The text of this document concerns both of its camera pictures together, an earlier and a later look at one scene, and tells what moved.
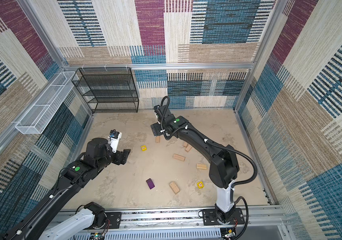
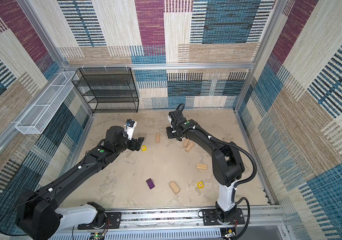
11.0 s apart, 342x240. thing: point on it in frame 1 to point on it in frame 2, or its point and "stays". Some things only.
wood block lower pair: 188,148 stays
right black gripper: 156,130 to 169,129
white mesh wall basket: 35,120 stays
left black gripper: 121,157 to 133,146
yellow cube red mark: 200,184 stays
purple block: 150,183 stays
